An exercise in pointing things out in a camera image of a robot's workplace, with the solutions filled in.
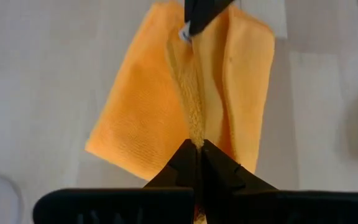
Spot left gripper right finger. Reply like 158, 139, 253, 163
200, 139, 358, 224

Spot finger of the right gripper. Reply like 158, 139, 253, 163
184, 0, 236, 36

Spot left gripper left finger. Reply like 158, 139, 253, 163
32, 139, 198, 224

